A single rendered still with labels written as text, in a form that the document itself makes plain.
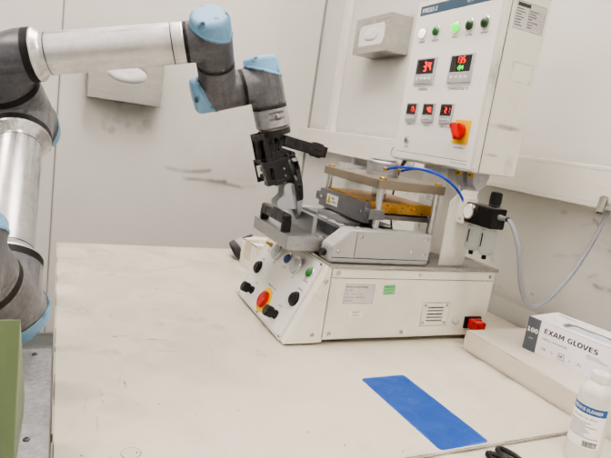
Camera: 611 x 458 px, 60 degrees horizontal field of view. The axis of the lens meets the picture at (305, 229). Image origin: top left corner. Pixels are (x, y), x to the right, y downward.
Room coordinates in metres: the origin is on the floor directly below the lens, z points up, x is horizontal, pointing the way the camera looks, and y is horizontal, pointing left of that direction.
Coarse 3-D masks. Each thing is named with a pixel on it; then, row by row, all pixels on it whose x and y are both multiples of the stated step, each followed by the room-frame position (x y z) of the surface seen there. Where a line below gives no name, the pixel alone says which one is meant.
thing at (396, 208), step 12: (348, 192) 1.29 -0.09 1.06; (360, 192) 1.34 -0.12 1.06; (372, 192) 1.29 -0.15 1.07; (372, 204) 1.18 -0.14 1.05; (384, 204) 1.19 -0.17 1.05; (396, 204) 1.20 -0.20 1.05; (408, 204) 1.22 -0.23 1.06; (420, 204) 1.24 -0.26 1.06; (384, 216) 1.19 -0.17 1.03; (396, 216) 1.21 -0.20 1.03; (408, 216) 1.22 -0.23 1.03; (420, 216) 1.24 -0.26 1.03
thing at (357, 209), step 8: (320, 192) 1.36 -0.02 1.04; (328, 192) 1.32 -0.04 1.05; (336, 192) 1.29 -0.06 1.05; (320, 200) 1.35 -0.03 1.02; (328, 200) 1.31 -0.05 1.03; (336, 200) 1.27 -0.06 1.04; (344, 200) 1.24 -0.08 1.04; (352, 200) 1.21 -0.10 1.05; (360, 200) 1.19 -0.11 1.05; (336, 208) 1.27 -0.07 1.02; (344, 208) 1.23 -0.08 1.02; (352, 208) 1.20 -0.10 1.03; (360, 208) 1.17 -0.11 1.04; (368, 208) 1.15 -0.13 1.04; (352, 216) 1.19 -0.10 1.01; (360, 216) 1.16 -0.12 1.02; (368, 216) 1.13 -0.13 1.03; (376, 216) 1.14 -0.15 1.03
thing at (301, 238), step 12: (300, 216) 1.21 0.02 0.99; (312, 216) 1.15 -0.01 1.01; (264, 228) 1.21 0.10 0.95; (276, 228) 1.15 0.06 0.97; (300, 228) 1.19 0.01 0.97; (312, 228) 1.15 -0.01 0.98; (276, 240) 1.14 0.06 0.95; (288, 240) 1.09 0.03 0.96; (300, 240) 1.10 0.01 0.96; (312, 240) 1.11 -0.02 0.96; (312, 252) 1.13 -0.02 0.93
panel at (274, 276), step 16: (272, 240) 1.33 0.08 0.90; (304, 256) 1.16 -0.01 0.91; (256, 272) 1.29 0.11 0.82; (272, 272) 1.23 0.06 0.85; (288, 272) 1.17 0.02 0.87; (304, 272) 1.12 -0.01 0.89; (256, 288) 1.25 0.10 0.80; (272, 288) 1.19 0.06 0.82; (288, 288) 1.13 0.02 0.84; (304, 288) 1.08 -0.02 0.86; (272, 304) 1.15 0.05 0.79; (288, 304) 1.09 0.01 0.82; (272, 320) 1.11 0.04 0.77; (288, 320) 1.06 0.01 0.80
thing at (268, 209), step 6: (264, 204) 1.23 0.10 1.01; (270, 204) 1.22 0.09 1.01; (264, 210) 1.23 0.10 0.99; (270, 210) 1.19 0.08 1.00; (276, 210) 1.16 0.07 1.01; (282, 210) 1.16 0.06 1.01; (264, 216) 1.24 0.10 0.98; (270, 216) 1.19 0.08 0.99; (276, 216) 1.15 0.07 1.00; (282, 216) 1.12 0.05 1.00; (288, 216) 1.12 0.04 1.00; (282, 222) 1.12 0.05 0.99; (288, 222) 1.12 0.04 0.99; (282, 228) 1.12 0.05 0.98; (288, 228) 1.12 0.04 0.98
